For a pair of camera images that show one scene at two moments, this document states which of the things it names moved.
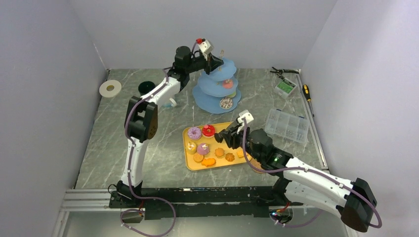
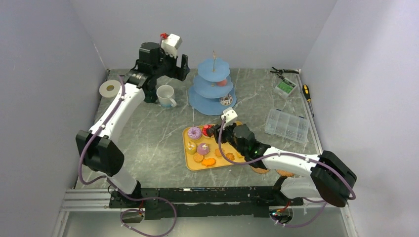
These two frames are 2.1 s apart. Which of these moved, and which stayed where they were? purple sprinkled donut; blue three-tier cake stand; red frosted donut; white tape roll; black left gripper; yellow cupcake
Moved: black left gripper; blue three-tier cake stand
Stayed: yellow cupcake; red frosted donut; white tape roll; purple sprinkled donut
